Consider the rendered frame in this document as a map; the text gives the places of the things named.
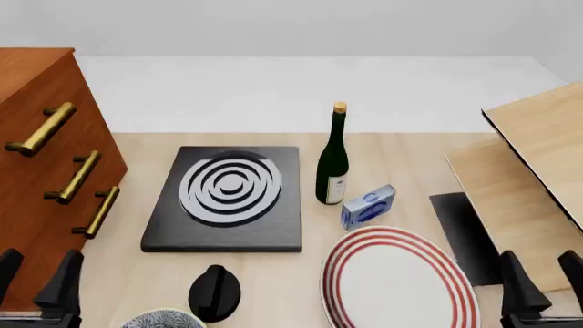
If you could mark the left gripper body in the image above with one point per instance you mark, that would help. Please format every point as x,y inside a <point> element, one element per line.
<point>54,323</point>

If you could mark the blue and white food box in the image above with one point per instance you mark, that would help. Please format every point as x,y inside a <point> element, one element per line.
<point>366,208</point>

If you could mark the patterned blue-white bowl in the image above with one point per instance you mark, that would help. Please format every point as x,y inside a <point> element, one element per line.
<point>159,320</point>

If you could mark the dark green wine bottle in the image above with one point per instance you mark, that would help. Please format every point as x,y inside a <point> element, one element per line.
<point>332,164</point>

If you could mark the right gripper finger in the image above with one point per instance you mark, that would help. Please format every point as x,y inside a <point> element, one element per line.
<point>524,290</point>
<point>574,273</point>

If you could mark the flat black stove plate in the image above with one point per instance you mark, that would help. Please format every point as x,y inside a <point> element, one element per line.
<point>168,222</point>

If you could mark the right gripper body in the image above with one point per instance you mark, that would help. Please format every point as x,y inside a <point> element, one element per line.
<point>537,323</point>

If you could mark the white plate with red rings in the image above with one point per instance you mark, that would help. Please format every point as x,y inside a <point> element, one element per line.
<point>391,287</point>

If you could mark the pale wooden shelf rack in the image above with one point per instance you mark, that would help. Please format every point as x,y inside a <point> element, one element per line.
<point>514,191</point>

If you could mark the wooden cabinet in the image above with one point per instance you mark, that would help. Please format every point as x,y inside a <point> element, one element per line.
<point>41,205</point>

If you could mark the round black stove knob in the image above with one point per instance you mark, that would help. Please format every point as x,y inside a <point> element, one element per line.
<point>214,294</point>

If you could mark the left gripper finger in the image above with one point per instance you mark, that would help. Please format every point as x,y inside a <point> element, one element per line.
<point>61,290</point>
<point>8,270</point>

